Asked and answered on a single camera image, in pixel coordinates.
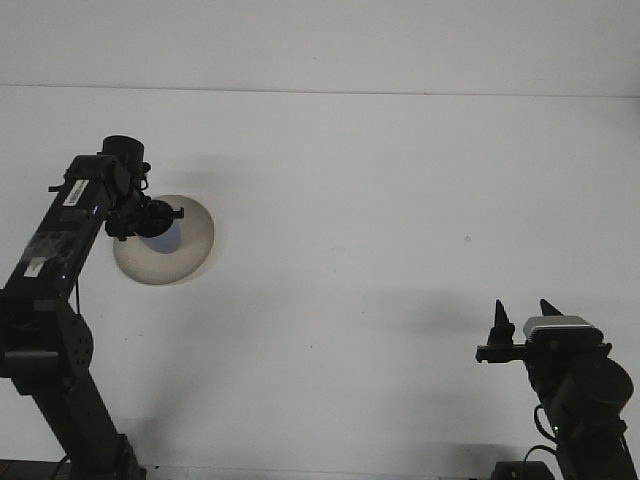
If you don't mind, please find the pale blue cup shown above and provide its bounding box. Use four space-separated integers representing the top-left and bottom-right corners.
144 222 182 255

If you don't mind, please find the pale round plate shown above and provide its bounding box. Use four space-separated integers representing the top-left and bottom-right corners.
112 194 216 286

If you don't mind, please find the dark brown base board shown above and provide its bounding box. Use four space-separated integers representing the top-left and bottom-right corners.
0 458 69 480

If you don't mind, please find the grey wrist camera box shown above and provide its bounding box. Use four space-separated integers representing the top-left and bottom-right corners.
522 314 604 346

